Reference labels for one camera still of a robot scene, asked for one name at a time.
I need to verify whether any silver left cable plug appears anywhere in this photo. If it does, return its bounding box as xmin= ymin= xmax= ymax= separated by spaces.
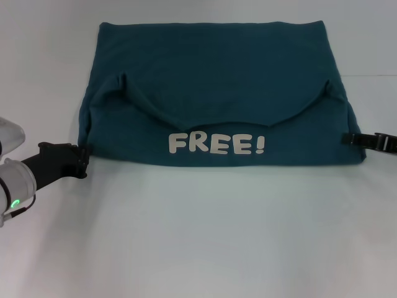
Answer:
xmin=0 ymin=210 xmax=16 ymax=228

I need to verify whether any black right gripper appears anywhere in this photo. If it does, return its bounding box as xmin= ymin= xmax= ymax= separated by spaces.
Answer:
xmin=341 ymin=132 xmax=397 ymax=155

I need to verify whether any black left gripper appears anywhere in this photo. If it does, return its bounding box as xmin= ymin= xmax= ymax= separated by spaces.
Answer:
xmin=20 ymin=142 xmax=94 ymax=191

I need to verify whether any blue shirt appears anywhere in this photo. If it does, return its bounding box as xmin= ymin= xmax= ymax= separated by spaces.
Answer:
xmin=77 ymin=20 xmax=368 ymax=169

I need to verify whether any grey left arm cable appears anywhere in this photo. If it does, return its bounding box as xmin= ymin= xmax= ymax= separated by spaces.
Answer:
xmin=12 ymin=192 xmax=38 ymax=215

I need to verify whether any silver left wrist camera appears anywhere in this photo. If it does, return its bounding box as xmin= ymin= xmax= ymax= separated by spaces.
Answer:
xmin=0 ymin=117 xmax=27 ymax=155

